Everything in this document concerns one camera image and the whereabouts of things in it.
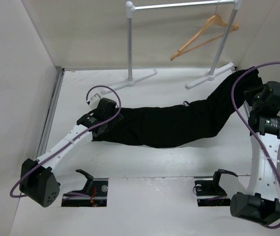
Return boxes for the black trousers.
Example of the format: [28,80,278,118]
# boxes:
[93,70,263,148]

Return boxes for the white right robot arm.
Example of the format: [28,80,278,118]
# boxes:
[230,81,280,228]

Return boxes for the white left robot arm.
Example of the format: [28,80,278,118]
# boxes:
[19,98,122,207]

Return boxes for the wooden clothes hanger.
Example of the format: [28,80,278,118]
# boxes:
[170,12,228,61]

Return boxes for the white clothes rack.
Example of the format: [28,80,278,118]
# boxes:
[101,0,243,94]

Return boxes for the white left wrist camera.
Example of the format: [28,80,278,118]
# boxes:
[87,93,102,110]

